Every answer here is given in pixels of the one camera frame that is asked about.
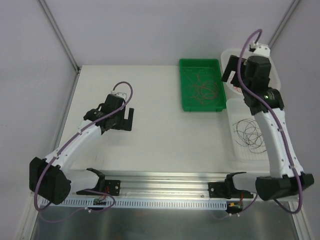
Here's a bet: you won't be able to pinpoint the orange wires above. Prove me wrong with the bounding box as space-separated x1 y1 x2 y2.
228 72 243 95

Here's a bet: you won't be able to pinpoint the red wire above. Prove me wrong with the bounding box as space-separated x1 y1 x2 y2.
182 66 222 107

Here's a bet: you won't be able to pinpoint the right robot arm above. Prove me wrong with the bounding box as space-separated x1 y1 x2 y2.
222 55 314 201

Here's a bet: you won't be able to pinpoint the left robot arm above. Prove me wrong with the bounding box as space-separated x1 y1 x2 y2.
29 91 134 205

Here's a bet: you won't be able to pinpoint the white plastic tub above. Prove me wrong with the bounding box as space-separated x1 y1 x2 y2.
220 48 281 99

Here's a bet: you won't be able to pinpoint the green plastic tray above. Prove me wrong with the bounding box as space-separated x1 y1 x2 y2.
179 58 227 112

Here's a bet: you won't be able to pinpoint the white perforated basket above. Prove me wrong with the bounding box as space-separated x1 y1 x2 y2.
226 98 268 164

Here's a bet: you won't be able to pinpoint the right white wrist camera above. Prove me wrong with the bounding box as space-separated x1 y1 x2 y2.
249 42 271 58

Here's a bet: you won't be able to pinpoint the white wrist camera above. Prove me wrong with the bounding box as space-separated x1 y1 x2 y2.
249 42 271 58
110 90 127 100

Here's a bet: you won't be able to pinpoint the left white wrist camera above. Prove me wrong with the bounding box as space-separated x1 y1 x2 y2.
110 90 127 100

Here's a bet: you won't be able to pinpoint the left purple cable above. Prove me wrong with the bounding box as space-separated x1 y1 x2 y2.
33 81 133 223

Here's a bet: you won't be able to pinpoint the purple cable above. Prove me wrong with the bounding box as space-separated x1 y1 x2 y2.
237 28 305 218
33 81 133 223

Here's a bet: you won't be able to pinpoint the thin black wire in basket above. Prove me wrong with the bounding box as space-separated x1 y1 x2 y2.
231 119 267 153

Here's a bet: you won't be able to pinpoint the aluminium rail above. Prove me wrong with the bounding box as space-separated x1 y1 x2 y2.
29 171 301 202

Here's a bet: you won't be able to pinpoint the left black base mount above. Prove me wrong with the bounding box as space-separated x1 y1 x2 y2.
76 179 121 196

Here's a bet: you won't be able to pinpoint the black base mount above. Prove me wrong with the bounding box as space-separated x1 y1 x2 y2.
76 179 121 196
207 182 254 200

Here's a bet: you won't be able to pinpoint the right aluminium corner post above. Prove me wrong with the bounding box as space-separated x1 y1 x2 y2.
267 0 303 50

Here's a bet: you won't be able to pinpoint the aluminium corner post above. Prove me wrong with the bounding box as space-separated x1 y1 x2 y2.
267 0 303 50
36 0 81 73

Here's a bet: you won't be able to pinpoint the white slotted cable duct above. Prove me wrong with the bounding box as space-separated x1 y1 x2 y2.
41 197 228 211

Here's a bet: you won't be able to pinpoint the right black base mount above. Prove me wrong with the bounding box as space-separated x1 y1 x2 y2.
207 182 254 200

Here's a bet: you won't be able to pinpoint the left aluminium corner post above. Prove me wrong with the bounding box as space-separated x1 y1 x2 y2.
36 0 81 73

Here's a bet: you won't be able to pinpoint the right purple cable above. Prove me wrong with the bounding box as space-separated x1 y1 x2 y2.
237 28 305 218

